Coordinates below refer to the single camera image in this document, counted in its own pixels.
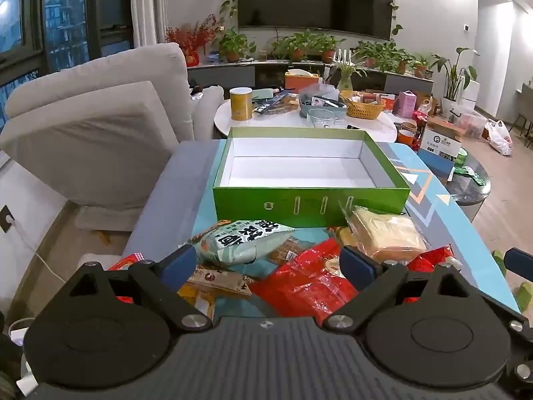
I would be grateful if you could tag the white floor appliance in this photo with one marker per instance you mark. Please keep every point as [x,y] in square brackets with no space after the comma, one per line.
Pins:
[469,91]

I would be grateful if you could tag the yellow canister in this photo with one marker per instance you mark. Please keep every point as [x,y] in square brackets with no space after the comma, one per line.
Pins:
[241,106]

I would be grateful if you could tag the light green snack bag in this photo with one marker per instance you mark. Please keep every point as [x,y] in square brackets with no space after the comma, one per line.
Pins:
[245,241]

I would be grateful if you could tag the orange tissue box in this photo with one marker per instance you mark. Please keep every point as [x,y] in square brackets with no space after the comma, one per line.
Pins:
[300,82]

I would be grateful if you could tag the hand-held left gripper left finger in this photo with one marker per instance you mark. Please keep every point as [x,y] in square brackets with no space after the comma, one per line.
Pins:
[179,264]

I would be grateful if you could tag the pink box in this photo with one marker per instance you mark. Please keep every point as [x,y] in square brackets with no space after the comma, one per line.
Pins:
[406,104]

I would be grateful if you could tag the clear storage box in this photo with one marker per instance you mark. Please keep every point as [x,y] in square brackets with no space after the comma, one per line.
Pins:
[470,123]

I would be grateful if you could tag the green pouch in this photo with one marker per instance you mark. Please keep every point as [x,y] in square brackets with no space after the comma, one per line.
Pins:
[264,93]

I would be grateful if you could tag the clear yellow wafer packet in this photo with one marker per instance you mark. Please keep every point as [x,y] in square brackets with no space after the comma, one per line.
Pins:
[387,233]

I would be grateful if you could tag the white plastic bag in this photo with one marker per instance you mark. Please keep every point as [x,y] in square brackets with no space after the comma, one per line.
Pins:
[499,137]

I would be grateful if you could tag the grey dining chair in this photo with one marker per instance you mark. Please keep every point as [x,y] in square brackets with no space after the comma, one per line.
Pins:
[524,112]

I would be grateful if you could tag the spider plant glass vase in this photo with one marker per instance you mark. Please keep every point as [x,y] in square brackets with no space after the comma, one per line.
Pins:
[346,77]

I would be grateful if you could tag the green slipper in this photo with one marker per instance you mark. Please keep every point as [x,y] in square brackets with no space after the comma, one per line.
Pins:
[525,296]
[499,262]

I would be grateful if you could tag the round white table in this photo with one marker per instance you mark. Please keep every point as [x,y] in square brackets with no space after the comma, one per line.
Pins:
[266,123]

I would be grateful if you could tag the green packets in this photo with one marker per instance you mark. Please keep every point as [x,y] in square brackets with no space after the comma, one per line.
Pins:
[470,175]

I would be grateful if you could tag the orange cup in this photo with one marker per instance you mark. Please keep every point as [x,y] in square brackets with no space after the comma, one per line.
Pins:
[405,138]

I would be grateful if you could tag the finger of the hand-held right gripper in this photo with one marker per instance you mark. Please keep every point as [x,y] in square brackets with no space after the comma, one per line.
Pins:
[522,346]
[519,260]

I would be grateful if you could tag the red flower decoration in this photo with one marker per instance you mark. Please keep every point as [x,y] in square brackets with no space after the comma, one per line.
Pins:
[191,37]

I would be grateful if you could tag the orange printed box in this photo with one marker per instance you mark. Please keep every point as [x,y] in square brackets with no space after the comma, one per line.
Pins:
[381,100]

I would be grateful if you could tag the yellow wicker basket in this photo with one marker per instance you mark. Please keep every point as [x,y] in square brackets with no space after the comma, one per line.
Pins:
[363,110]

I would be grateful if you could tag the white router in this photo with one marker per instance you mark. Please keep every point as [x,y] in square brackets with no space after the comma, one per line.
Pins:
[345,55]

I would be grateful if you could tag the large red snack bag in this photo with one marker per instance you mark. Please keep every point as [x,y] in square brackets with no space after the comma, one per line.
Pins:
[308,283]

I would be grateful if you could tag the grey television cabinet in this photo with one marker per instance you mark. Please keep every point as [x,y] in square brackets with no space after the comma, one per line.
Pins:
[233,75]

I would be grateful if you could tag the yellow snack packet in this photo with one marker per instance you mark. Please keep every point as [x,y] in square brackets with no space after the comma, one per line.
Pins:
[195,300]

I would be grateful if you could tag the white charger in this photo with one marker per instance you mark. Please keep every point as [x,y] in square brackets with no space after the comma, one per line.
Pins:
[21,333]

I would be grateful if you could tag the red snack packet white label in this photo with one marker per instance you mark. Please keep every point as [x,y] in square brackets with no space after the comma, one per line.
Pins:
[429,258]

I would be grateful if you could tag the bright red snack packet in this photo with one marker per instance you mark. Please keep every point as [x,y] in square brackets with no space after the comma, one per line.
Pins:
[125,262]

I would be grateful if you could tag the blue white cardboard box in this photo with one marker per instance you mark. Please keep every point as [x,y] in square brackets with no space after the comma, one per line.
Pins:
[439,150]

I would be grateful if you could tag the brown paper cup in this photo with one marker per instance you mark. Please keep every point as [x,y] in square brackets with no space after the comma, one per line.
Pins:
[410,126]

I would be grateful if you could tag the grey fabric sofa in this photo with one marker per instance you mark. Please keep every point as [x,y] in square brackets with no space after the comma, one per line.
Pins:
[95,133]

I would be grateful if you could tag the black wall socket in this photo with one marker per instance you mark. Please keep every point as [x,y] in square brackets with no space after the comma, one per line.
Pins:
[6,218]

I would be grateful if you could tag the black wall television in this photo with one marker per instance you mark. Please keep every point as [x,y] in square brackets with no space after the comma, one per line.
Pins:
[316,0]

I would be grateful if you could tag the dark framed window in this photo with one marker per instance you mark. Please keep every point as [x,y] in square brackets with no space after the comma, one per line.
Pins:
[62,12]

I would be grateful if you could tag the green cardboard box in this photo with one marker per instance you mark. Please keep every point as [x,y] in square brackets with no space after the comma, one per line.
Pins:
[312,212]

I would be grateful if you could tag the small brown snack packet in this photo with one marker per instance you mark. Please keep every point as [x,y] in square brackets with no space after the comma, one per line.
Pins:
[283,252]

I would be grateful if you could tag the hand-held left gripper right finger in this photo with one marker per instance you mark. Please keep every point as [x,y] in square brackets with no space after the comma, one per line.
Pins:
[354,264]

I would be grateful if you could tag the blue grey plastic tray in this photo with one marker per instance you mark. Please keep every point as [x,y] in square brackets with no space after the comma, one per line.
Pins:
[308,110]

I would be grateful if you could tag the large leaf plant white pot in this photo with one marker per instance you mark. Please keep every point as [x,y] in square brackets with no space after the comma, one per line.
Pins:
[452,79]

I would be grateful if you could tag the dark marble round table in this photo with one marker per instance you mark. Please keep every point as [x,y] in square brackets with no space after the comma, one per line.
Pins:
[470,200]

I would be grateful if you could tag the white curtain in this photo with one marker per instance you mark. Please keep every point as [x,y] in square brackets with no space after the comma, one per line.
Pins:
[148,4]

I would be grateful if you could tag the potted green plant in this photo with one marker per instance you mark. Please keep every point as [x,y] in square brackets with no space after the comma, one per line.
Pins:
[293,46]
[329,48]
[421,66]
[370,52]
[233,46]
[399,60]

